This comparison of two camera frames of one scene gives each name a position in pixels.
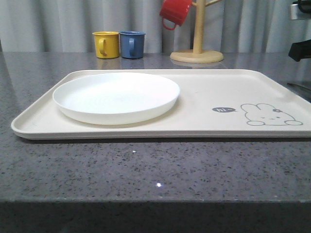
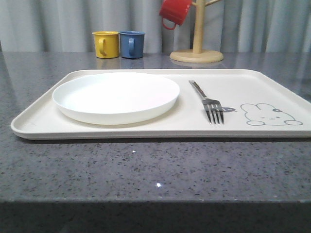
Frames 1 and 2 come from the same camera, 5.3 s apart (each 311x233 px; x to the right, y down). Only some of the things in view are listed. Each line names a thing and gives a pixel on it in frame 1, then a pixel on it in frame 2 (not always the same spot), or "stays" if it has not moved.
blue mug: [132, 44] stays
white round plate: [114, 98] stays
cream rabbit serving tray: [214, 104] stays
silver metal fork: [299, 86] to [213, 107]
